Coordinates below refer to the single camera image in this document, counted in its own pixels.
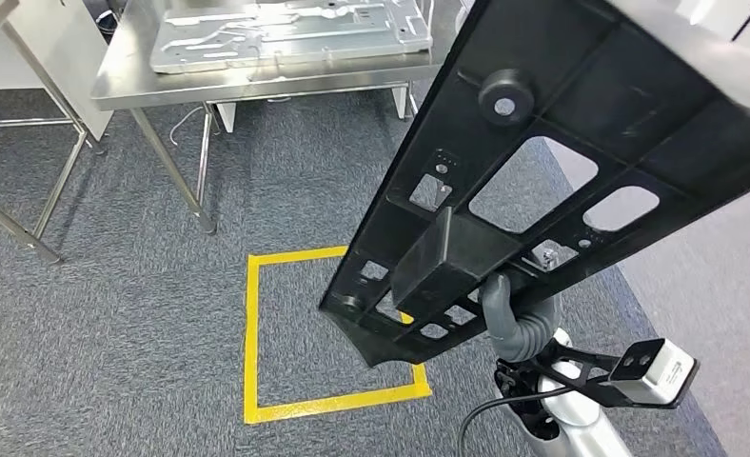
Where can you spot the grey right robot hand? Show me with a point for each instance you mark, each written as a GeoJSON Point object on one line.
{"type": "Point", "coordinates": [498, 315]}

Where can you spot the black plastic panel part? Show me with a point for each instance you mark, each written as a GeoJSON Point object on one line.
{"type": "Point", "coordinates": [602, 94]}

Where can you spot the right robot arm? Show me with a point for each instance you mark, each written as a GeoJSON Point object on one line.
{"type": "Point", "coordinates": [539, 328]}

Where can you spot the stainless steel workbench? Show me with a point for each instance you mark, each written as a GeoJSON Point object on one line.
{"type": "Point", "coordinates": [255, 82]}

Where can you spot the yellow floor tape square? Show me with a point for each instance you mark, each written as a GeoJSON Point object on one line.
{"type": "Point", "coordinates": [252, 347]}

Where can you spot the stamped grey metal plate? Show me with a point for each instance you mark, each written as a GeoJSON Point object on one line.
{"type": "Point", "coordinates": [287, 38]}

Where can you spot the black camera bracket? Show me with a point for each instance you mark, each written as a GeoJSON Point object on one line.
{"type": "Point", "coordinates": [577, 372]}

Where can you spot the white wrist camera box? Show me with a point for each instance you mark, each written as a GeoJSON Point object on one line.
{"type": "Point", "coordinates": [659, 372]}

